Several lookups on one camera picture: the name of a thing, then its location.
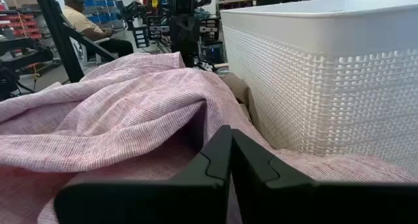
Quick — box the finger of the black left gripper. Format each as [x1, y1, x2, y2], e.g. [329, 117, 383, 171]
[184, 16, 201, 67]
[169, 16, 187, 67]

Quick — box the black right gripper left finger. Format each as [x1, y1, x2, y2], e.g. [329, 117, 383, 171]
[54, 125, 233, 224]

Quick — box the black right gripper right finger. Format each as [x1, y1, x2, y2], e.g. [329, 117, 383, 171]
[232, 129, 418, 224]

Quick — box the beige garment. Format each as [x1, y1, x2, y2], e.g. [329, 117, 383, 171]
[221, 72, 262, 133]

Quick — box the pink woven cloth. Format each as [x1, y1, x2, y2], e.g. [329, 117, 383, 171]
[0, 51, 418, 224]

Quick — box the black box with blue light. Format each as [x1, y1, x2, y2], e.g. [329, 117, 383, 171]
[204, 42, 226, 65]

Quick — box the rack of blue bins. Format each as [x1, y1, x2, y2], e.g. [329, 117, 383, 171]
[83, 0, 125, 24]

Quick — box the grey office chair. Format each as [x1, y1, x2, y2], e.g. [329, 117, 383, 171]
[73, 37, 110, 67]

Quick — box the person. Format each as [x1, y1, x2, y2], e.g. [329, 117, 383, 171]
[61, 0, 135, 58]

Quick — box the white plastic laundry basket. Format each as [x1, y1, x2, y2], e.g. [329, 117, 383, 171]
[219, 0, 418, 178]

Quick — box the rack of red bins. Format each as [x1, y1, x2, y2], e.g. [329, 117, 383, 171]
[0, 13, 43, 40]

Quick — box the black workshop equipment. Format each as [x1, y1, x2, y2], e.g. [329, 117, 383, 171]
[0, 37, 55, 101]

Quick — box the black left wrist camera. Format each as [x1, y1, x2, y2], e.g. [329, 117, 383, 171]
[172, 0, 194, 16]

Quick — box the black aluminium rig frame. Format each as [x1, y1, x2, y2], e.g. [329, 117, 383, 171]
[31, 0, 119, 84]

